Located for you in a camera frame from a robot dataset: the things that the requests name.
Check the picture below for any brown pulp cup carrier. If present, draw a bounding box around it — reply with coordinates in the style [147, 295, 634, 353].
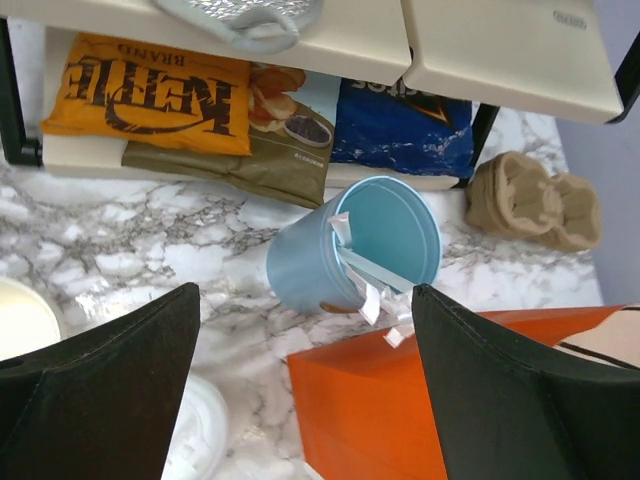
[465, 151, 603, 253]

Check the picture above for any orange paper bag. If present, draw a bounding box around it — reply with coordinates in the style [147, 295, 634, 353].
[288, 305, 639, 479]

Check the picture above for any cream black shelf rack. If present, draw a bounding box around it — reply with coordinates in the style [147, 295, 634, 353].
[0, 0, 640, 191]

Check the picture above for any silver grey sponge pouch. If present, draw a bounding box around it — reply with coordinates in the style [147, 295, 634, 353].
[154, 0, 324, 54]

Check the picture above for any orange kettle chips bag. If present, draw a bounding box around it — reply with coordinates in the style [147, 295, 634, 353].
[41, 33, 251, 156]

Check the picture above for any blue doritos bag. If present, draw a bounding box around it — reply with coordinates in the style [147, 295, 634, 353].
[331, 78, 474, 178]

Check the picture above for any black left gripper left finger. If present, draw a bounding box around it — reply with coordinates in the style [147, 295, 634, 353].
[1, 283, 200, 479]

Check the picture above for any white paper straw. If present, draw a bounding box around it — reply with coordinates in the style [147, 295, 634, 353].
[328, 212, 414, 294]

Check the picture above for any blue cylindrical sugar container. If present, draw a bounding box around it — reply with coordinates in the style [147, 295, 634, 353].
[266, 176, 442, 314]

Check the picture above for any brown cookie snack bag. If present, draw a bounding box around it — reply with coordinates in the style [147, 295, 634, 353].
[121, 63, 341, 209]

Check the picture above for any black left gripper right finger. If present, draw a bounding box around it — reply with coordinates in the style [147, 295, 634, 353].
[412, 285, 639, 479]

